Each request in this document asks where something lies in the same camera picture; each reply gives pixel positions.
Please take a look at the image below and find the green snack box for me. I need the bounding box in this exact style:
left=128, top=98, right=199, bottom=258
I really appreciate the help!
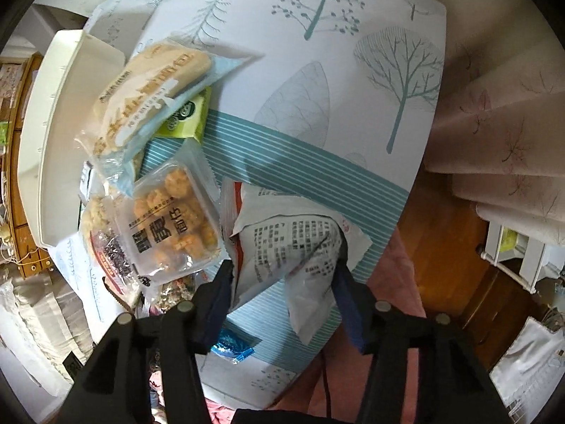
left=154, top=86, right=212, bottom=143

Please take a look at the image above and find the orange puff ball packet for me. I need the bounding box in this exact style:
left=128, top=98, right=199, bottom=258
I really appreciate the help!
left=112, top=139, right=222, bottom=286

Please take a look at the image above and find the red-white snack bag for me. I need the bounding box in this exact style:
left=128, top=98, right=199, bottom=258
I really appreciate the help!
left=220, top=178, right=373, bottom=345

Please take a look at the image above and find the white plastic storage bin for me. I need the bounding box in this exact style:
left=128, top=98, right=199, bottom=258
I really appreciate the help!
left=20, top=30, right=125, bottom=248

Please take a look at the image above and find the almond pie snack packet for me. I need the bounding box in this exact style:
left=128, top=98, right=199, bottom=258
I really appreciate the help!
left=79, top=182, right=141, bottom=312

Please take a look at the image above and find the blue foil candy packet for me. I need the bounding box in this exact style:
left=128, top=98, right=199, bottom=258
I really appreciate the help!
left=211, top=327, right=261, bottom=365

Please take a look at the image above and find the pink fleece blanket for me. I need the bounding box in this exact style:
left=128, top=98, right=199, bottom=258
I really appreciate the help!
left=149, top=229, right=427, bottom=424

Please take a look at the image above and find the clear-wrapped seed cake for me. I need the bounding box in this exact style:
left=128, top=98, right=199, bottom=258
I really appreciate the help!
left=145, top=271, right=209, bottom=316

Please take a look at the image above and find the white lace cloth stack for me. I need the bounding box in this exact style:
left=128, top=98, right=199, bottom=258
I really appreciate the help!
left=1, top=272, right=94, bottom=398

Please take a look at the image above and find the white tree-print tablecloth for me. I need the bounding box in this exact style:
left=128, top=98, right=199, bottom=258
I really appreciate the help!
left=56, top=0, right=448, bottom=412

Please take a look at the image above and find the rice cracker bread packet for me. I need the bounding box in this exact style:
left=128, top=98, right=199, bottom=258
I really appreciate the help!
left=76, top=39, right=254, bottom=197

